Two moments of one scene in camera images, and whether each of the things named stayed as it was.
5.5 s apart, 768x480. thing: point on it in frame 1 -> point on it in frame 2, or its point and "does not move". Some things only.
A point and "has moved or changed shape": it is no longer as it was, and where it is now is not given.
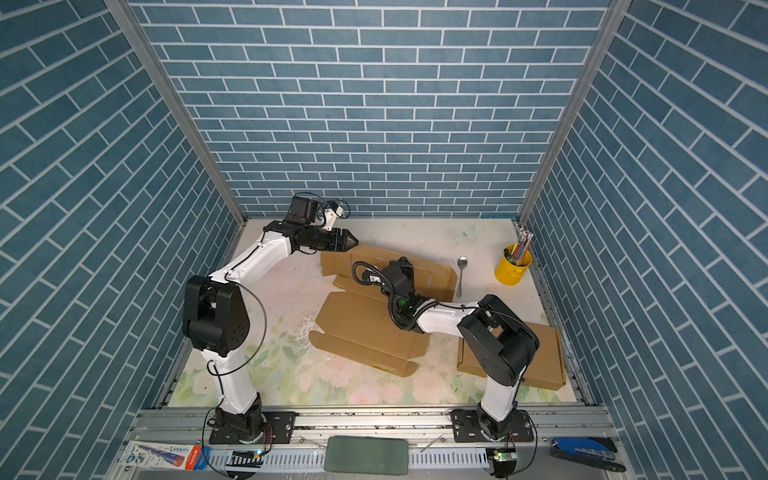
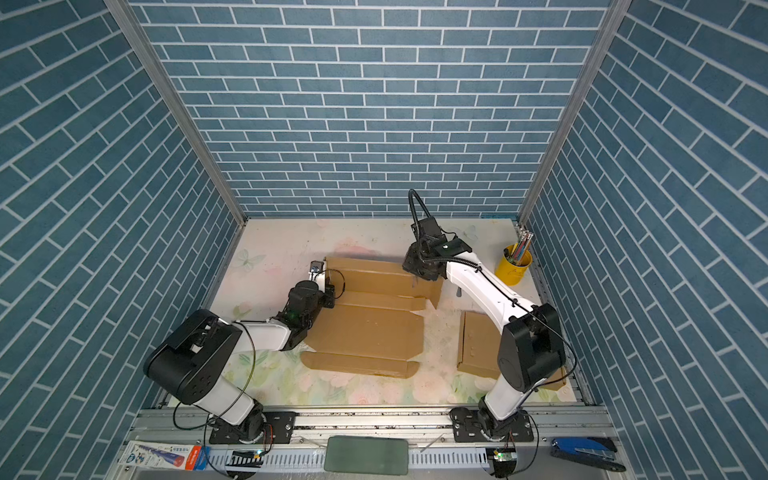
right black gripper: [408, 270] -> [407, 263]
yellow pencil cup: [507, 271] does not move
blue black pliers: [597, 451] does not move
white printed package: [161, 455] does not move
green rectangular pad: [367, 455] does not move
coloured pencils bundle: [523, 241] does not move
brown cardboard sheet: [356, 321] has moved or changed shape
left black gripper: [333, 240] -> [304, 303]
